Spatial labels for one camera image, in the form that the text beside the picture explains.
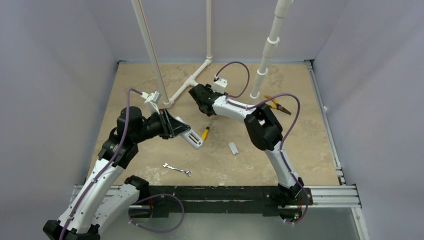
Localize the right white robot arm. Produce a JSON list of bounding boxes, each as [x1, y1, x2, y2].
[[189, 84, 304, 205]]

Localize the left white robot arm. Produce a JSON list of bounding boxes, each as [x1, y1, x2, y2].
[[43, 106, 203, 240]]

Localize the aluminium frame rail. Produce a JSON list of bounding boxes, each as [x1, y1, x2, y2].
[[304, 60, 362, 210]]

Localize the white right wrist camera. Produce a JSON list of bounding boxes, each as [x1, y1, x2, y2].
[[211, 76, 228, 94]]

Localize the white remote control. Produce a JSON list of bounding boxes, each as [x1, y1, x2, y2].
[[176, 116, 204, 150]]

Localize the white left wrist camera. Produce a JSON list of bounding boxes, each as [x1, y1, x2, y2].
[[141, 91, 162, 114]]

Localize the yellow handled pliers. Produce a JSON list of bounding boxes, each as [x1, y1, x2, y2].
[[270, 98, 292, 115]]

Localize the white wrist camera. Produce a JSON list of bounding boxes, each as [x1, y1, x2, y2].
[[211, 76, 228, 94], [141, 91, 162, 114]]

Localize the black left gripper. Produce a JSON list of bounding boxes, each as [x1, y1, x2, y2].
[[132, 107, 190, 144]]

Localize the white jointed vertical pipe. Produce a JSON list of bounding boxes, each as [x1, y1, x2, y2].
[[249, 0, 294, 100]]

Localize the white PVC pipe frame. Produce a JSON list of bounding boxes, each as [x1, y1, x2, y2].
[[130, 0, 215, 109]]

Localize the silver open-end wrench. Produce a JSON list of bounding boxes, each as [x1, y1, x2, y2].
[[162, 163, 193, 177]]

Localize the white battery cover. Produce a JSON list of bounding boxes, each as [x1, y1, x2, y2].
[[228, 142, 239, 155]]

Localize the yellow handled screwdriver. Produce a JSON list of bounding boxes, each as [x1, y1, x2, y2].
[[201, 123, 212, 141]]

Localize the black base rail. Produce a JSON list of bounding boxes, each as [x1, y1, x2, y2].
[[124, 175, 313, 222]]

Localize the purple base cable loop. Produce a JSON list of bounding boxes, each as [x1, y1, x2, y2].
[[127, 194, 184, 234]]

